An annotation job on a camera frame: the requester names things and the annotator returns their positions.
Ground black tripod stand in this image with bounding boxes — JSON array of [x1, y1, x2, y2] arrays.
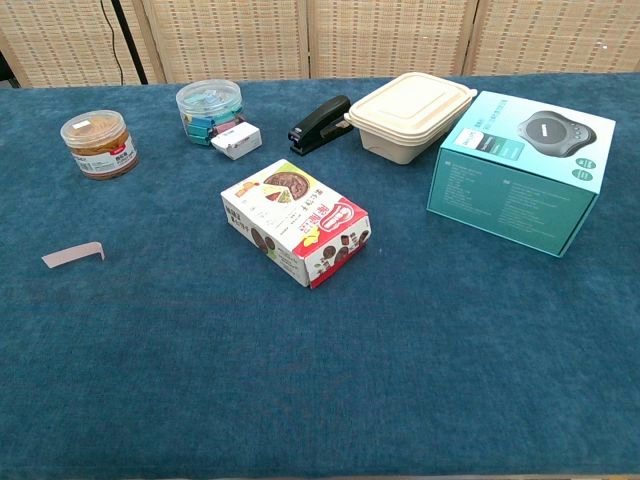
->
[[110, 0, 150, 85]]

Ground black stapler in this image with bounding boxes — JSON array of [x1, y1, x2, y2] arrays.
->
[[288, 95, 355, 156]]

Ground pink paper strip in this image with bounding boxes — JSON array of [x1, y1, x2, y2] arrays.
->
[[41, 241, 106, 271]]

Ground red white snack box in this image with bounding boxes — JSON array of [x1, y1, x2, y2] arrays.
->
[[220, 158, 372, 290]]

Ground beige lidded food container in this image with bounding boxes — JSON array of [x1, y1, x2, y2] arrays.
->
[[343, 72, 479, 165]]

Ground thin black hanging cable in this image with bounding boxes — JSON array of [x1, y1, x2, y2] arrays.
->
[[98, 0, 125, 86]]

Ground small white cardboard box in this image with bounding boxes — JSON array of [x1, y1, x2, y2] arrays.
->
[[210, 122, 263, 161]]

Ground blue table cloth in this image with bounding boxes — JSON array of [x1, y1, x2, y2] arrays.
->
[[0, 73, 640, 480]]

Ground teal speaker product box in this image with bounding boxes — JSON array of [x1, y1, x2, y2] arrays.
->
[[425, 90, 617, 259]]

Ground clear jar brown contents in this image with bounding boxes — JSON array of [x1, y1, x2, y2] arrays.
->
[[59, 109, 140, 181]]

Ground woven folding screen panel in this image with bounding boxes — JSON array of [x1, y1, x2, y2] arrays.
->
[[0, 0, 166, 89], [299, 0, 481, 79], [132, 0, 314, 84], [462, 0, 640, 77]]

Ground clear tub of binder clips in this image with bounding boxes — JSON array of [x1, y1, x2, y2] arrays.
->
[[175, 79, 246, 147]]

